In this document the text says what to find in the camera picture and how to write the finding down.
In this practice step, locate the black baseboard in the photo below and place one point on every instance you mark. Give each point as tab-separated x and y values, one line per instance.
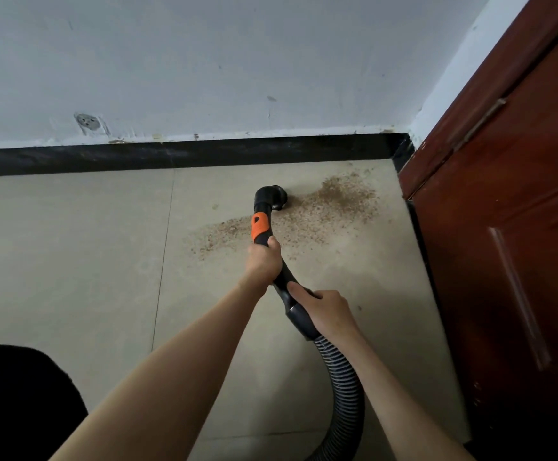
164	154

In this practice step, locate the person's left forearm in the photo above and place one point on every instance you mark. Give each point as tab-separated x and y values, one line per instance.
164	388

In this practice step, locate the person's right hand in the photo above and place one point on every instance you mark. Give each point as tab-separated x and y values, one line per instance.
327	312

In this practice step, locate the black trousers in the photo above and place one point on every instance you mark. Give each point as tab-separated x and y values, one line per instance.
20	403

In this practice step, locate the person's right forearm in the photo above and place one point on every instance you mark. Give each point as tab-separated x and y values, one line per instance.
404	408

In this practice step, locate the brown dirt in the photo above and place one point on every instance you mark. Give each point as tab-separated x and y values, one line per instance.
322	211

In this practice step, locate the red-brown wooden door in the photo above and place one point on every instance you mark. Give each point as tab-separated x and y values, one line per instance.
509	235

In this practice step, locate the person's left hand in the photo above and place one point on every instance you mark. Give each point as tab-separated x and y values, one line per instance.
262	264

